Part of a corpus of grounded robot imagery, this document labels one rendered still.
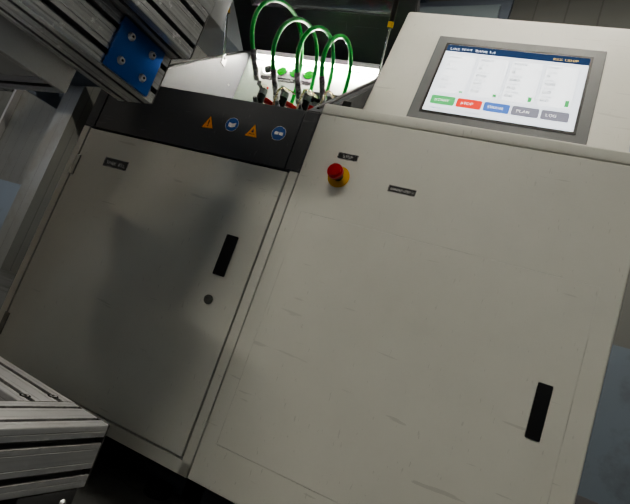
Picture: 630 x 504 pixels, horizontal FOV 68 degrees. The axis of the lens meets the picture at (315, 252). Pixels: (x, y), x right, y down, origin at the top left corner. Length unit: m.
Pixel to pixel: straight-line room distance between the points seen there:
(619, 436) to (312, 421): 2.14
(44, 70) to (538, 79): 1.21
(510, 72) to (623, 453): 2.04
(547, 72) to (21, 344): 1.60
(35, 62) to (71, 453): 0.58
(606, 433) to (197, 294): 2.31
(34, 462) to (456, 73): 1.36
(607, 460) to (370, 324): 2.11
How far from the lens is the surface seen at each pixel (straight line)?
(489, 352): 0.96
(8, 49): 0.86
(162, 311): 1.18
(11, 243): 5.61
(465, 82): 1.50
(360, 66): 1.87
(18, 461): 0.72
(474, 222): 1.01
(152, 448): 1.18
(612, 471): 2.94
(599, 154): 1.09
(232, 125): 1.26
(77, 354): 1.32
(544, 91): 1.49
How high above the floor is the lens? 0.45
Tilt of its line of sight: 9 degrees up
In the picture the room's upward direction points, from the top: 19 degrees clockwise
